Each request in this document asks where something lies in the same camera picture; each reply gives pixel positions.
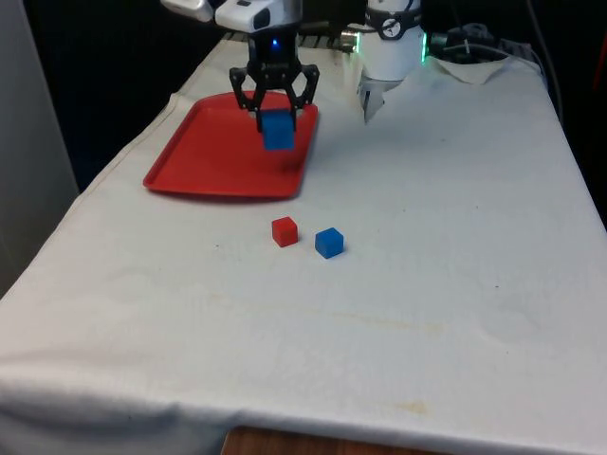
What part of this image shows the small red cube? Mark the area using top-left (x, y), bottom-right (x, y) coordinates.
top-left (270, 215), bottom-right (300, 249)

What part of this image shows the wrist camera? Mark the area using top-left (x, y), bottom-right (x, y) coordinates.
top-left (214, 0), bottom-right (285, 33)

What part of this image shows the black cable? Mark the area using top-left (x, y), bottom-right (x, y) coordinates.
top-left (524, 0), bottom-right (566, 122)

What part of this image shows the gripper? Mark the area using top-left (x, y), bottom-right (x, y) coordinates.
top-left (229, 27), bottom-right (320, 135)

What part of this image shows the small blue cube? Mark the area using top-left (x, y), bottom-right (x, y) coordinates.
top-left (314, 227), bottom-right (346, 261)

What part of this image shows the large blue cube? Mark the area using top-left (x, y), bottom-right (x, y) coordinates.
top-left (261, 109), bottom-right (297, 153)

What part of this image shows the red plastic tray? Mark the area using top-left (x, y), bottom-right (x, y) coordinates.
top-left (142, 91), bottom-right (320, 201)

